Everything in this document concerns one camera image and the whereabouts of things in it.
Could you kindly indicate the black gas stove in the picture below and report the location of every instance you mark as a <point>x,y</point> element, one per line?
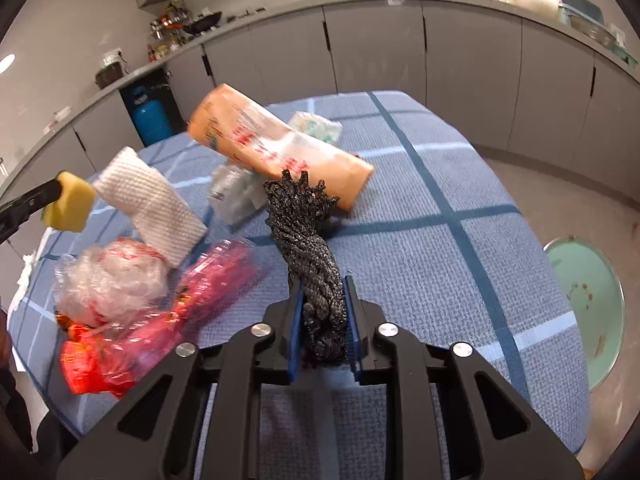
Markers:
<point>245,14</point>

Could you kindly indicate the large orange plastic packet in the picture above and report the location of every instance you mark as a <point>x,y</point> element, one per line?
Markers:
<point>240,125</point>

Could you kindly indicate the orange-red snack wrapper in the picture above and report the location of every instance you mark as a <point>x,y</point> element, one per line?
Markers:
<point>85,360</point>

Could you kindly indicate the small clear plastic bag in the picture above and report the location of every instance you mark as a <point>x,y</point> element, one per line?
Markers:
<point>232,195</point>

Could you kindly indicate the dark speckled knitted glove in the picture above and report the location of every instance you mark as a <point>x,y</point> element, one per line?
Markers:
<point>305,240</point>

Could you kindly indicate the white wall socket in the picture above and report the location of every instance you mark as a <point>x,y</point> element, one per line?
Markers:
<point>111,56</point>

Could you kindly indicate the green white tissue packet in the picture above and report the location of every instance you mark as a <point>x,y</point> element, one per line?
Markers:
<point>320,127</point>

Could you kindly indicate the blue gas cylinder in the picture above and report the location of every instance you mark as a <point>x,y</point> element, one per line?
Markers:
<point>150,120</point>

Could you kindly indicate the metal bowl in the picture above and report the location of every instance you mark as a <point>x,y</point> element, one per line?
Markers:
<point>592,32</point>

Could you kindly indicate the black wok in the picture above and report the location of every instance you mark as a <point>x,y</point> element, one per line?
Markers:
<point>202,22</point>

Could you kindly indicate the green enamel basin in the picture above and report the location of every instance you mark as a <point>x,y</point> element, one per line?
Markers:
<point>585,310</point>

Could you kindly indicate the white folded cloth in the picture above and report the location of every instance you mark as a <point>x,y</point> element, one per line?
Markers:
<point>150,200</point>

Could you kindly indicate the clear red-printed bag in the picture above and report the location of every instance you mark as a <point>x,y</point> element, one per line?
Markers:
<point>115,280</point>

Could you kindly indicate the small green plastic basin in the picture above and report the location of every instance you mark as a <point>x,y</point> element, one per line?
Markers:
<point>624,54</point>

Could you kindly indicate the yellow sponge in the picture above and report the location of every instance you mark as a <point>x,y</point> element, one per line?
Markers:
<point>70,202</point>

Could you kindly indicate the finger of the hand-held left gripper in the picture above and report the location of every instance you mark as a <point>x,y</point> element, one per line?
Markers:
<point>35,199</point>
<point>10,230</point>

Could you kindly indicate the metal spice rack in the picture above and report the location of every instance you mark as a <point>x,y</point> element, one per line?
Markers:
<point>167,25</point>

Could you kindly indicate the blue dish rack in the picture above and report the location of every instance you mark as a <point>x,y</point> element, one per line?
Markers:
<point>580,5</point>

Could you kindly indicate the white crumpled tissue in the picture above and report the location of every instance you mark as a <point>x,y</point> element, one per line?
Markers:
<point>27,275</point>

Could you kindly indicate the red transparent plastic bag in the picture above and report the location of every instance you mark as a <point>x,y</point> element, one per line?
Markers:
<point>210,280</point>

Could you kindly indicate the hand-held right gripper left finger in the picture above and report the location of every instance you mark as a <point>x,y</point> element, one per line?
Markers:
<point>295,332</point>

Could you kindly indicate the blue checked tablecloth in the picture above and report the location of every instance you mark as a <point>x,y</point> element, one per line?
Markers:
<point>425,260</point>

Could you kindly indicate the grey kitchen cabinet run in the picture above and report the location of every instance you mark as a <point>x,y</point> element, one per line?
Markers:
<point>375,50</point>

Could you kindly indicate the black cooking pot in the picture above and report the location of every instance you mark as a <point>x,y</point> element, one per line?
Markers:
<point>109,76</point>

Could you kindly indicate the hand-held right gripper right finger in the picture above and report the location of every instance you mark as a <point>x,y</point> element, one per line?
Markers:
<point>353,332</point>

